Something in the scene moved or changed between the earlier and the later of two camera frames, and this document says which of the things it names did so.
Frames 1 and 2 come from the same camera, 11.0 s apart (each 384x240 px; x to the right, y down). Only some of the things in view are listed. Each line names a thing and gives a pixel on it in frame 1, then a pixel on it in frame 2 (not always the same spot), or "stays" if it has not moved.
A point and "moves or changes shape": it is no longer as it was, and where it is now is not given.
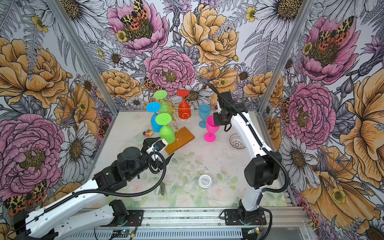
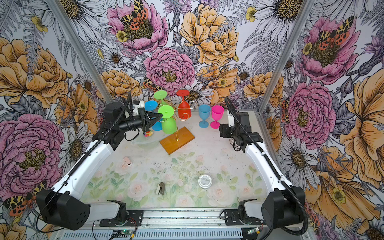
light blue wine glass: x=204 y=112 stays
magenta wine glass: x=211 y=128 moves or changes shape
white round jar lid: x=205 y=181 stays
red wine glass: x=184 y=110 stays
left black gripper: x=161 y=164 to x=147 y=120
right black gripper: x=217 y=121 to x=223 y=130
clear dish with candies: x=139 y=138 stays
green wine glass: x=166 y=132 moves or changes shape
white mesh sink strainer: x=236 y=141 stays
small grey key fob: x=162 y=189 stays
